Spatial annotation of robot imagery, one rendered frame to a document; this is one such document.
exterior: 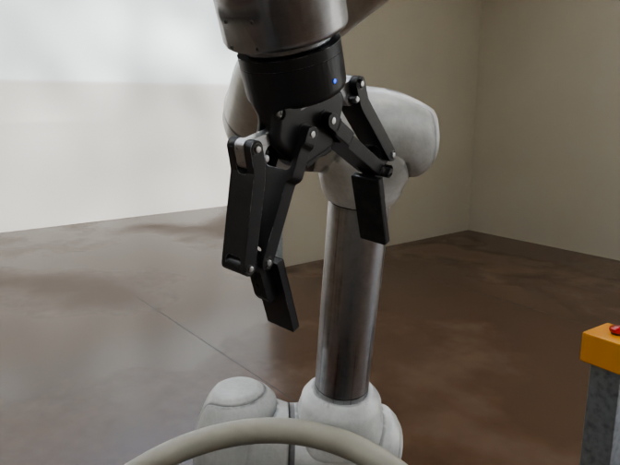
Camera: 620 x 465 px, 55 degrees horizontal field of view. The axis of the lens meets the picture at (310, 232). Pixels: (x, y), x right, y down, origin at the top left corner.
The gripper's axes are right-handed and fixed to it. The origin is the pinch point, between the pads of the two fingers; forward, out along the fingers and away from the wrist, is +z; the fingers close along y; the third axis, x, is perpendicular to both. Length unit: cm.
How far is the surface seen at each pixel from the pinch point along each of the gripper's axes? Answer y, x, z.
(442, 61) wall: -585, -322, 201
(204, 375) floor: -101, -222, 227
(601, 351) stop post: -87, 2, 85
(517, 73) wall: -633, -251, 228
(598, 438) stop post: -80, 6, 108
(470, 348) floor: -240, -115, 271
